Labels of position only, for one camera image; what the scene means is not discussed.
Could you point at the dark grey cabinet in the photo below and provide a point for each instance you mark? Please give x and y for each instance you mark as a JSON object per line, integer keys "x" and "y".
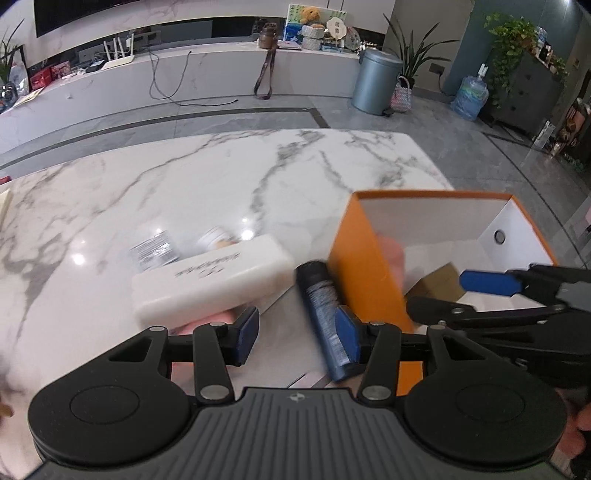
{"x": 526, "y": 97}

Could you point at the woven basket bag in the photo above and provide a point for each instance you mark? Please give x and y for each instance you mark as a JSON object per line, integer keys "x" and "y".
{"x": 400, "y": 98}

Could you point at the white router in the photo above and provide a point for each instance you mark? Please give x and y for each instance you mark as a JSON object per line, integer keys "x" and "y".
{"x": 119, "y": 55}

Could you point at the long-leaf potted plant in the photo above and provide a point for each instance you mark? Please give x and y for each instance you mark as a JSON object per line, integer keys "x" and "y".
{"x": 415, "y": 50}

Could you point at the round white decorative fan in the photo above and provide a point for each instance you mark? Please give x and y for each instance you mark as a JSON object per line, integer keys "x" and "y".
{"x": 336, "y": 27}

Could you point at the colourful painting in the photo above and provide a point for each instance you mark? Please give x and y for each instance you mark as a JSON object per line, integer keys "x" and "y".
{"x": 295, "y": 27}

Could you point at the grey-blue trash can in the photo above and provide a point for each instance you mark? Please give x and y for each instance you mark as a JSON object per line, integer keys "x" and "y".
{"x": 375, "y": 81}

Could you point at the white rectangular plastic box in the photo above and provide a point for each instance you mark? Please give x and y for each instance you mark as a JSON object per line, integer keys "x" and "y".
{"x": 207, "y": 281}

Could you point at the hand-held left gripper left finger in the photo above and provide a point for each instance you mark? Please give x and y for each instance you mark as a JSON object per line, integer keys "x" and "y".
{"x": 244, "y": 337}

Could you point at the dark blue bottle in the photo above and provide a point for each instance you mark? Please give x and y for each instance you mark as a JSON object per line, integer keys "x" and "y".
{"x": 321, "y": 304}

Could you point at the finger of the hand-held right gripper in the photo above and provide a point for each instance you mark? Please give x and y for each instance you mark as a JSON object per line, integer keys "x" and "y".
{"x": 489, "y": 282}
{"x": 438, "y": 314}

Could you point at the person's right hand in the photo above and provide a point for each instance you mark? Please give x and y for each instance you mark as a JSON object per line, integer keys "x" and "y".
{"x": 579, "y": 431}

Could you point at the trailing green ivy plant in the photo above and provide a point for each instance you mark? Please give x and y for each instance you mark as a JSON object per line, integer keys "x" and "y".
{"x": 510, "y": 41}

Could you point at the white marble console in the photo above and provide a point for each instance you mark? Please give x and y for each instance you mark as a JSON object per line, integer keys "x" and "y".
{"x": 207, "y": 74}

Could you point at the blue water jug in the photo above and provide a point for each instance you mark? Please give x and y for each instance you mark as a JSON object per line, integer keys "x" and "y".
{"x": 471, "y": 99}

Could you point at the orange cardboard box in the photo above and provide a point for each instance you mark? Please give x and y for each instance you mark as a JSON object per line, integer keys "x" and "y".
{"x": 364, "y": 258}

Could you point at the black television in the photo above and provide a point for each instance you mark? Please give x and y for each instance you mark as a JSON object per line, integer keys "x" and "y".
{"x": 115, "y": 16}

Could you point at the red gift boxes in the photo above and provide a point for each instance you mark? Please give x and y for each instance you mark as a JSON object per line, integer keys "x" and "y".
{"x": 48, "y": 76}

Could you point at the small brown cardboard box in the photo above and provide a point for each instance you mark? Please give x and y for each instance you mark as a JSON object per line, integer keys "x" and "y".
{"x": 438, "y": 284}

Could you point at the white woven bowls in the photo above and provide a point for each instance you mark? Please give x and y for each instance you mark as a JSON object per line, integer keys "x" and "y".
{"x": 313, "y": 37}

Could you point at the white tube orange print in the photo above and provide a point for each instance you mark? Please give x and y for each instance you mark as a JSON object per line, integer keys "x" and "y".
{"x": 221, "y": 240}

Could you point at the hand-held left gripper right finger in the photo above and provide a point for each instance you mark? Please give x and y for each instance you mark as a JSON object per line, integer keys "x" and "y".
{"x": 347, "y": 334}

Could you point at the green leafy plant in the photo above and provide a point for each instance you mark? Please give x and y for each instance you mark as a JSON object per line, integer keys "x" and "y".
{"x": 7, "y": 60}

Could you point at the teddy bear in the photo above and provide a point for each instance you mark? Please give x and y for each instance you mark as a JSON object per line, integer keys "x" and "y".
{"x": 310, "y": 16}

